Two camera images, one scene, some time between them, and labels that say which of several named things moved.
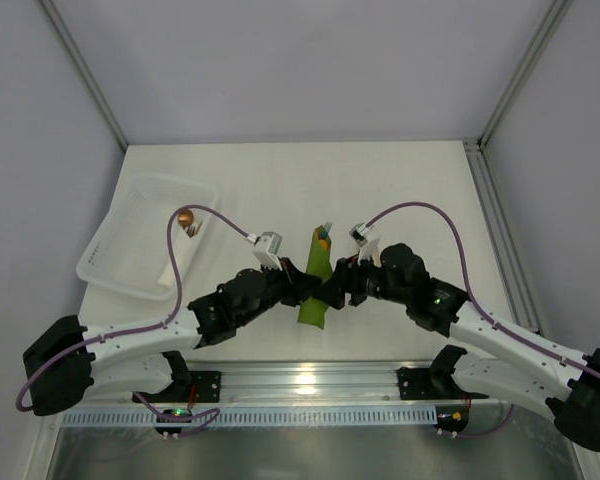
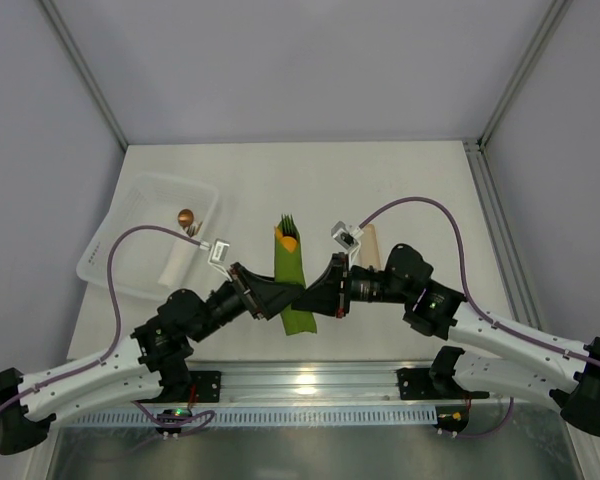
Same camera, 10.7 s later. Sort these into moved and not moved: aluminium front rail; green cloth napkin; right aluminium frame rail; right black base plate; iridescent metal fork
Moved: iridescent metal fork; green cloth napkin
Not moved: right black base plate; aluminium front rail; right aluminium frame rail
